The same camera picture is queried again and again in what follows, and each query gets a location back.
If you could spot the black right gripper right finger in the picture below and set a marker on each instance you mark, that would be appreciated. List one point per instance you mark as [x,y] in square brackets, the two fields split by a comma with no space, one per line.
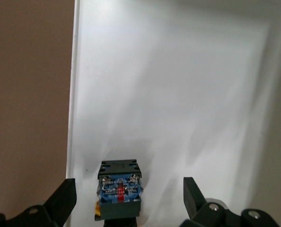
[192,198]

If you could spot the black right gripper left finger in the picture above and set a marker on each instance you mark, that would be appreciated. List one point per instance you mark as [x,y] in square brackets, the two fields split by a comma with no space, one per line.
[63,198]

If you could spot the red push button switch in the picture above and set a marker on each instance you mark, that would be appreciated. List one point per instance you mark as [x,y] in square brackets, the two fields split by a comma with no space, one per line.
[120,189]

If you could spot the brown table mat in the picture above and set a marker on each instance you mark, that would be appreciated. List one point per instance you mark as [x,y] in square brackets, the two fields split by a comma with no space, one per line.
[24,94]

